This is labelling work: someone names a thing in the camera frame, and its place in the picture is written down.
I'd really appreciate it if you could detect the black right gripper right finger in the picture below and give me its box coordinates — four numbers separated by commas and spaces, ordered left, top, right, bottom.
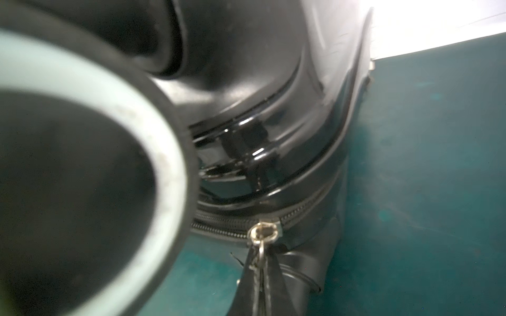
264, 250, 311, 315

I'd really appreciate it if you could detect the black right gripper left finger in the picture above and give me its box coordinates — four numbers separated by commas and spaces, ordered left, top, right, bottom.
227, 247, 263, 316

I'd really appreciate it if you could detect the silver zipper slider pull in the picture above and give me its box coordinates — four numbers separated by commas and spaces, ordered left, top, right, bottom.
247, 221, 283, 270

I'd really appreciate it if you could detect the black and white hardshell suitcase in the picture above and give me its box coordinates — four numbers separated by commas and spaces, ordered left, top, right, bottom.
1, 1, 374, 315

